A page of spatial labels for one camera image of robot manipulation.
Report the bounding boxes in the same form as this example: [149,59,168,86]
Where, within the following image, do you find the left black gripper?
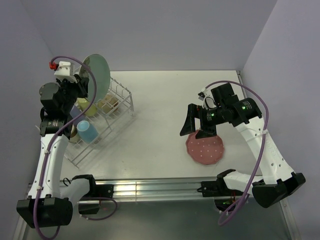
[54,73,88,114]

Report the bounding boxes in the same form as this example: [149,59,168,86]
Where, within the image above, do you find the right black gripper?
[179,103,225,139]

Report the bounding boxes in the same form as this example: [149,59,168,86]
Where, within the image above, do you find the teal floral plate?
[83,54,111,103]

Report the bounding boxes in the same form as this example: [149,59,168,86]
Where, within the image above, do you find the yellow green mug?
[76,98,98,117]

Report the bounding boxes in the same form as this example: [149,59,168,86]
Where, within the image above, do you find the pink polka dot plate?
[185,130,225,165]

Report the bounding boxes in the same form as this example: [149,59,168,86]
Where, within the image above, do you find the lavender plastic cup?
[70,104,82,119]

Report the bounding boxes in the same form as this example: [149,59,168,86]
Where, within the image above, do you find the white floral bowl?
[97,94,119,114]

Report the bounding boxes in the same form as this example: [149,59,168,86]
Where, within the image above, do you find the light blue mug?
[76,120,99,144]

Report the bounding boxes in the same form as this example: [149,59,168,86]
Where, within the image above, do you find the stainless steel cup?
[69,125,80,143]

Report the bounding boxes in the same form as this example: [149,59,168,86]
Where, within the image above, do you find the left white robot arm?
[16,61,98,229]

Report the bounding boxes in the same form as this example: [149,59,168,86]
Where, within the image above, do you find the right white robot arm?
[179,80,306,208]

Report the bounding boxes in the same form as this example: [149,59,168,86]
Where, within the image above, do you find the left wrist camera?
[49,61,78,83]

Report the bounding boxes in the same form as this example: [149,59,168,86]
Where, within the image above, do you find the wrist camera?
[49,61,78,83]
[198,88,216,110]

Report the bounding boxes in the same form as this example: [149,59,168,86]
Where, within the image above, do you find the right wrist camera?
[198,88,216,110]

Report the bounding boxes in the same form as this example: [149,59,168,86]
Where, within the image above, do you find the white wire dish rack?
[64,78,135,168]

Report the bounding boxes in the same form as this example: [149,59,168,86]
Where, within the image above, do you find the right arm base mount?
[196,177,243,213]

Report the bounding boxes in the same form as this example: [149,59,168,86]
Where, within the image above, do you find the aluminium frame rail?
[95,177,217,203]

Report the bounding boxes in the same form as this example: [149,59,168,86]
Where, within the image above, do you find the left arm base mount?
[78,184,114,216]

